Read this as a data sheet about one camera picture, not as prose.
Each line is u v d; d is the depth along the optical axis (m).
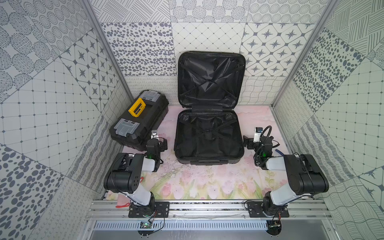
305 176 0.46
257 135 0.84
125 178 0.45
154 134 0.82
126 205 0.76
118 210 0.75
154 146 0.73
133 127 0.86
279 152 0.95
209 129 1.03
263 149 0.74
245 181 0.84
